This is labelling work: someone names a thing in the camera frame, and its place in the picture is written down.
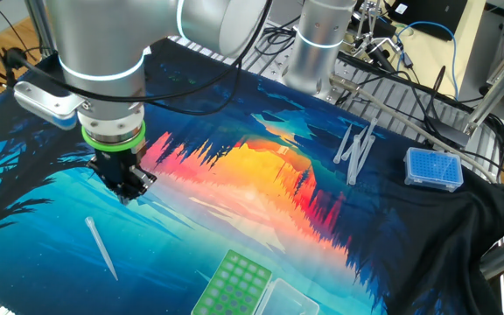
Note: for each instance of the black box white label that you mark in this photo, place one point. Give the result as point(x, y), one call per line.
point(431, 17)

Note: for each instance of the silver clamp stand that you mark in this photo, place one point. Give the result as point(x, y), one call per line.
point(370, 19)

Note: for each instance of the landscape print cloth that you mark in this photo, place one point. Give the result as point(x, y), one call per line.
point(234, 197)

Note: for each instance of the clear large pipette tip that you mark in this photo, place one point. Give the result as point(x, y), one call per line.
point(99, 245)
point(353, 146)
point(369, 131)
point(343, 144)
point(365, 155)
point(354, 162)

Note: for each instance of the green top pipette tip holder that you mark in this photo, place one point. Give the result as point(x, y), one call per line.
point(234, 284)

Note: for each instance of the beige desk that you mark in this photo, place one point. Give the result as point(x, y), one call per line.
point(427, 57)

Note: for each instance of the black power adapter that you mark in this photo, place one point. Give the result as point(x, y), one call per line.
point(449, 131)

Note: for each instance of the clear plastic container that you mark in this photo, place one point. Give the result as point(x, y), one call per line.
point(287, 302)

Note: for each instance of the white cabinet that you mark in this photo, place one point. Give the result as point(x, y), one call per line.
point(475, 74)

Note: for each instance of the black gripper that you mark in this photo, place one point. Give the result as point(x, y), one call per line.
point(116, 166)

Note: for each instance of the silver wrist camera blue end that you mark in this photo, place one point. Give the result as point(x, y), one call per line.
point(46, 102)

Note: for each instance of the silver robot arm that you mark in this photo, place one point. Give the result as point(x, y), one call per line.
point(103, 35)

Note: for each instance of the blue pipette tip box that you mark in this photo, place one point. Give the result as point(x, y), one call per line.
point(433, 168)

